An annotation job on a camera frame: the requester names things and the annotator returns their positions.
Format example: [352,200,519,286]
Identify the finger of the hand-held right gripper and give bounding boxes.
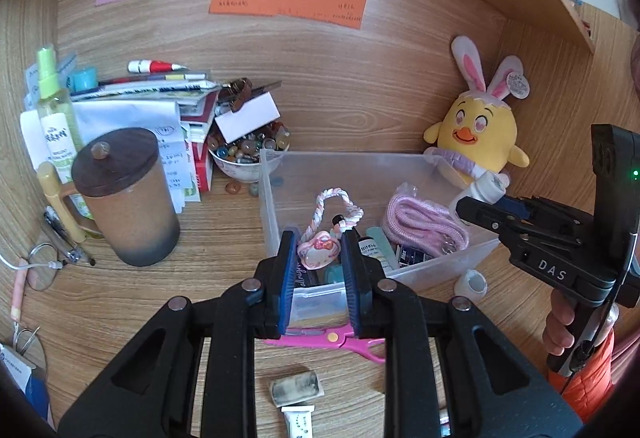
[456,195,531,239]
[500,195,593,229]

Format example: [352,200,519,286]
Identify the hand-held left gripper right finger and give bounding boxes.
[340,229,586,438]

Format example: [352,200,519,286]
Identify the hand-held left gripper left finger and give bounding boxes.
[57,228,301,438]

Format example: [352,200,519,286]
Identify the small white bottle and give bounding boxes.
[467,173,506,206]

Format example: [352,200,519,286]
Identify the braided bracelet with pink charm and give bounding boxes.
[297,188,365,269]

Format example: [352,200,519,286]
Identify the black pump bottle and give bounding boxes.
[362,228,390,276]

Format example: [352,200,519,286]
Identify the pink braided cord pouch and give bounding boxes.
[382,183,471,259]

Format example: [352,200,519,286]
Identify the dark blue barcode packet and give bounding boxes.
[395,243,436,269]

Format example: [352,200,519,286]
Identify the clear plastic storage box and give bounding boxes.
[258,149,501,326]

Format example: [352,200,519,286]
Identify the person's right hand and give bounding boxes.
[542,290,581,359]

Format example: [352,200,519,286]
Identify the pink scissors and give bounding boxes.
[265,324,388,365]

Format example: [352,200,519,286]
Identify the white tape roll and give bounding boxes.
[454,269,488,303]

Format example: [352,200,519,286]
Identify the yellow chick plush toy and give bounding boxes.
[423,35,531,191]

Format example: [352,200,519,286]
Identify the dirty white eraser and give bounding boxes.
[269,369,323,406]

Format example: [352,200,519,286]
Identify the bowl of beads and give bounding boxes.
[207,120,291,184]

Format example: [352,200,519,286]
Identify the white ointment tube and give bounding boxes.
[280,405,313,438]

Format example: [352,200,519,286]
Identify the white card box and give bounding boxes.
[214,93,281,144]

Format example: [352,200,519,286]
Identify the brown lidded mug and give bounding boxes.
[50,128,181,267]

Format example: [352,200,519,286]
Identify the dark brown hair clips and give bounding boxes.
[217,77,282,111]

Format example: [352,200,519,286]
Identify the black pens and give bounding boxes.
[44,205,96,266]

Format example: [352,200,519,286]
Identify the stack of papers and booklets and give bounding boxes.
[20,50,221,214]

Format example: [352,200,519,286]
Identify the red white marker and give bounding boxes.
[127,60,190,74]

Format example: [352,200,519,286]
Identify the pale yellow tube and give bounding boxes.
[36,162,66,219]

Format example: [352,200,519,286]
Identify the pale pink pen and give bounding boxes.
[11,258,28,321]

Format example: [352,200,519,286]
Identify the white blue carton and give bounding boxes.
[0,343,51,424]

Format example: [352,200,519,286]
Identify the green spray bottle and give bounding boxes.
[36,45,83,184]

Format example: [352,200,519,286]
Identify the teal cap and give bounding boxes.
[70,67,98,91]

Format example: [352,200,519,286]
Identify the thin frame glasses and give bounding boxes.
[25,243,68,291]

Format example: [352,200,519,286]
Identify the white cable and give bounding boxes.
[0,253,66,274]

